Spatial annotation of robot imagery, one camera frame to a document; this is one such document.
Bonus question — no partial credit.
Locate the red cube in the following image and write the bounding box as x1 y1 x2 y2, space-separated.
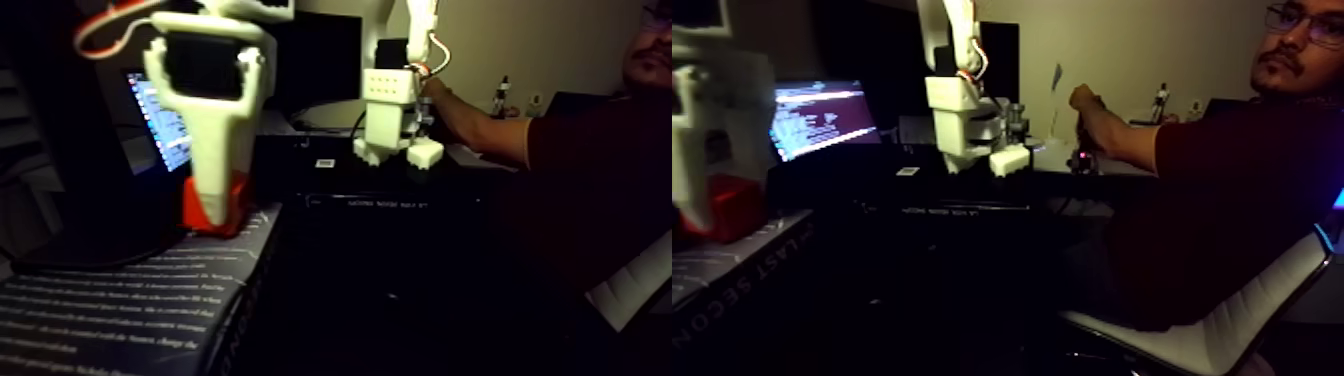
181 168 257 239

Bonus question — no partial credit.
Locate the dark box with white text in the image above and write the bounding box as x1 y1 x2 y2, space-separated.
0 199 285 376

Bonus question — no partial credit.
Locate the wide black monitor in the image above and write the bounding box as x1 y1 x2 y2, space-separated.
275 8 364 112

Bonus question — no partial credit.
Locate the person's left hand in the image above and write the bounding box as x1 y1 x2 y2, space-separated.
1067 83 1105 120

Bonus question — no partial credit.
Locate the white chair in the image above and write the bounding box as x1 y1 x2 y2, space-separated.
1060 225 1344 376

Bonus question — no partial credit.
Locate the red servo cable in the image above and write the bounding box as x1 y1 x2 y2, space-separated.
72 0 161 60

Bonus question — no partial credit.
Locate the black monitor on round stand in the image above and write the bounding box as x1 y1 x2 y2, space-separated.
0 0 201 270

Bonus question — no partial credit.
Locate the open laptop with lit screen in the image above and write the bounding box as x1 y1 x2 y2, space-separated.
123 68 197 173

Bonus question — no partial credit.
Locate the black box with small lettering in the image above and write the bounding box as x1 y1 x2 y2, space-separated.
297 189 495 316

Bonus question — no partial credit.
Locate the person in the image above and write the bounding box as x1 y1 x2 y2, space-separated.
1068 0 1344 333

